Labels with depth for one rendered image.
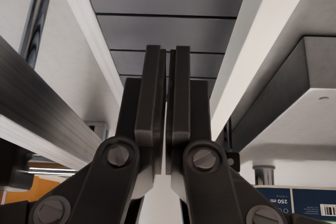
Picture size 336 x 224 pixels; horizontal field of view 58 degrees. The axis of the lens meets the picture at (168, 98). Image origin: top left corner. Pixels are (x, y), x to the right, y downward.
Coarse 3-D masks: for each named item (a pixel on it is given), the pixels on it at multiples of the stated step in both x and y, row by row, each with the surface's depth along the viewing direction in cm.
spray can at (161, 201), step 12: (156, 180) 25; (168, 180) 24; (156, 192) 24; (168, 192) 24; (144, 204) 25; (156, 204) 24; (168, 204) 24; (144, 216) 24; (156, 216) 24; (168, 216) 23; (180, 216) 24
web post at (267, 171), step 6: (252, 168) 63; (258, 168) 61; (264, 168) 61; (270, 168) 61; (258, 174) 61; (264, 174) 60; (270, 174) 61; (258, 180) 61; (264, 180) 60; (270, 180) 60
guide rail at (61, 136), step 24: (0, 48) 6; (0, 72) 6; (24, 72) 6; (0, 96) 6; (24, 96) 6; (48, 96) 8; (0, 120) 6; (24, 120) 7; (48, 120) 8; (72, 120) 10; (24, 144) 8; (48, 144) 8; (72, 144) 10; (96, 144) 13; (72, 168) 13
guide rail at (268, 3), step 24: (264, 0) 9; (288, 0) 9; (240, 24) 12; (264, 24) 11; (240, 48) 12; (264, 48) 12; (240, 72) 14; (216, 96) 19; (240, 96) 17; (216, 120) 22
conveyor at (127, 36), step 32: (96, 0) 15; (128, 0) 15; (160, 0) 15; (192, 0) 15; (224, 0) 15; (128, 32) 18; (160, 32) 18; (192, 32) 17; (224, 32) 17; (128, 64) 22; (192, 64) 21
